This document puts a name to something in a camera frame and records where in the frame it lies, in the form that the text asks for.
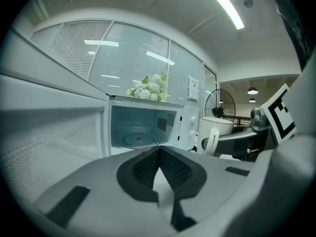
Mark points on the white enamel cup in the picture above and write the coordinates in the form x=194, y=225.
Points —
x=214, y=126

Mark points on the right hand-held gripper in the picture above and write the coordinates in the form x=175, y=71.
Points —
x=281, y=112

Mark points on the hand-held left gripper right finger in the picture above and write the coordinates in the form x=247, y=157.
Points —
x=222, y=174

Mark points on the black metal railing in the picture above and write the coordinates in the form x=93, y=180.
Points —
x=243, y=118

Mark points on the white microwave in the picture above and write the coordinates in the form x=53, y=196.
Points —
x=49, y=95

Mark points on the round ceiling smoke detector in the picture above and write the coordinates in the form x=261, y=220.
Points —
x=248, y=3

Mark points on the small white wall notice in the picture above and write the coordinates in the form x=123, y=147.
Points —
x=194, y=81

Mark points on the person's black clothing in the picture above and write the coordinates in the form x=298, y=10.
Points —
x=293, y=21

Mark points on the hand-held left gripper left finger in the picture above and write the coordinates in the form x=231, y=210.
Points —
x=98, y=181

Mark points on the black pendant lamp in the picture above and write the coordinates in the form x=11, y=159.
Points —
x=253, y=91
x=252, y=100

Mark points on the black standing fan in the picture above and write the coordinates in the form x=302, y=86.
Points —
x=218, y=111

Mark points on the long ceiling light strip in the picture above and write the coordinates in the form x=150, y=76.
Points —
x=229, y=7

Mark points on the white artificial flower bouquet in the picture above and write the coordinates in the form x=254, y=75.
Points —
x=150, y=89

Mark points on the large white wall notice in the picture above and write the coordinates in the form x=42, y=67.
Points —
x=192, y=93

